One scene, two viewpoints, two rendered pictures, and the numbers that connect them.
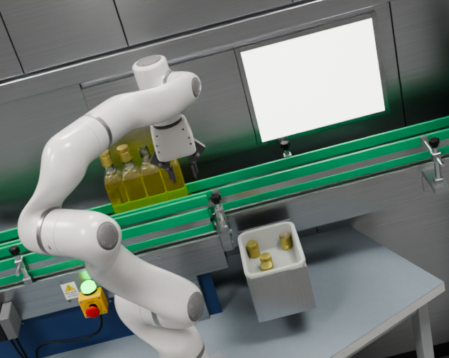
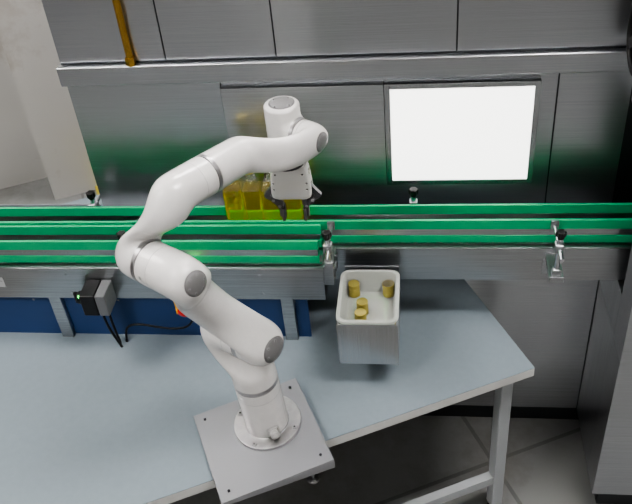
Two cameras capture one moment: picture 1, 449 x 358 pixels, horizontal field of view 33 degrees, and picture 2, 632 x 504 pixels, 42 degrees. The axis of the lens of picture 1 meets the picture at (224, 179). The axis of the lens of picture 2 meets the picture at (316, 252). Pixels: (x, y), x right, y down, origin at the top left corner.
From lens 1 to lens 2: 0.36 m
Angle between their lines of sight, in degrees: 11
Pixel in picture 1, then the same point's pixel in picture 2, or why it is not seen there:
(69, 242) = (158, 281)
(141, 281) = (224, 319)
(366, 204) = (479, 270)
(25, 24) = (175, 12)
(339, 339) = (413, 399)
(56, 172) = (159, 213)
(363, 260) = (464, 320)
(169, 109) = (287, 162)
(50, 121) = (183, 111)
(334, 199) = (448, 258)
